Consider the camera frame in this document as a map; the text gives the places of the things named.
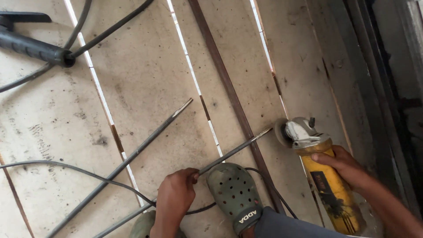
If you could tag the person's right hand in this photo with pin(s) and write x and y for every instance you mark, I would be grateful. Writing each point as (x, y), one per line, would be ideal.
(347, 167)

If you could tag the person's left hand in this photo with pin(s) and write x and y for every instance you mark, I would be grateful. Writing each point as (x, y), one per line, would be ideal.
(175, 195)

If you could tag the person's left fingers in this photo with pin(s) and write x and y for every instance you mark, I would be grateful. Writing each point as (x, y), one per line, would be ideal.
(190, 175)

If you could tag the thin grey steel rod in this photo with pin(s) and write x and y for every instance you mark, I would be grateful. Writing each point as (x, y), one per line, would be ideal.
(231, 152)
(138, 148)

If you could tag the yellow angle grinder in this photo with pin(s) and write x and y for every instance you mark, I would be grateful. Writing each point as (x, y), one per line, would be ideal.
(325, 188)

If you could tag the green perforated clog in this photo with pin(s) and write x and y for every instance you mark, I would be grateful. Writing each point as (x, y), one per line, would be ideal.
(143, 226)
(233, 195)

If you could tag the rusty flat steel bar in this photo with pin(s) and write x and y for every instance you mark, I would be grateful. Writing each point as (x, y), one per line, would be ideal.
(228, 89)

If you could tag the grey trouser leg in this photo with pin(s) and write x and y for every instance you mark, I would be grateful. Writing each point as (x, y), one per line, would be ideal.
(290, 228)

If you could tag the black welding electrode holder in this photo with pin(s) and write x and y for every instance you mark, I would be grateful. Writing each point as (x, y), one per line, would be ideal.
(33, 48)

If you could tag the dark metal door frame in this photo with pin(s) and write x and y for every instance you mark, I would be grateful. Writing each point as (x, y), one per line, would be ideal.
(380, 66)

